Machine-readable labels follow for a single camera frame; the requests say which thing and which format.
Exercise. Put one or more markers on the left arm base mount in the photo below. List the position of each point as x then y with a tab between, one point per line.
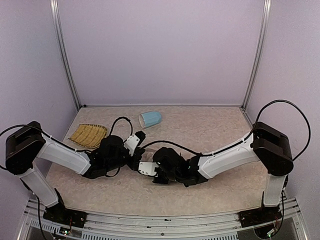
66	216

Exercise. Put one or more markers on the beige folding umbrella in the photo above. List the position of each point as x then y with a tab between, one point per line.
147	156

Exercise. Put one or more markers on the left aluminium corner post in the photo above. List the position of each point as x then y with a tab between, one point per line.
63	52

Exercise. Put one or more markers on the woven bamboo tray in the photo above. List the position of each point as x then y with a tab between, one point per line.
89	136

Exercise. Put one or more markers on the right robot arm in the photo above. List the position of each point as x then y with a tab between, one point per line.
265	144

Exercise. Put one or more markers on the light blue mug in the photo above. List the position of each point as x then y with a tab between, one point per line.
149	119

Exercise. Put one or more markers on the aluminium corner post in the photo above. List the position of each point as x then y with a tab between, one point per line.
63	52
258	53

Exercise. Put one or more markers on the right aluminium corner post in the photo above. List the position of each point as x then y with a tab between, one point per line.
258	53

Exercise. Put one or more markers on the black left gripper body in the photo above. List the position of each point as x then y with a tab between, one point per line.
135	158

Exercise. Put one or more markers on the aluminium front rail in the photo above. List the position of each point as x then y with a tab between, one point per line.
104	226

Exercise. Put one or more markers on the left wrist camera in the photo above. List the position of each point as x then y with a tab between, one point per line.
133	141

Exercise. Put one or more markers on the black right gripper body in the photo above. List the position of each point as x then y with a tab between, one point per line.
160	175

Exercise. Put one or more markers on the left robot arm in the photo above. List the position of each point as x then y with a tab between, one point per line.
30	142

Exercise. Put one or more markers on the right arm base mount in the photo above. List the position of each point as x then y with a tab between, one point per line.
259	216

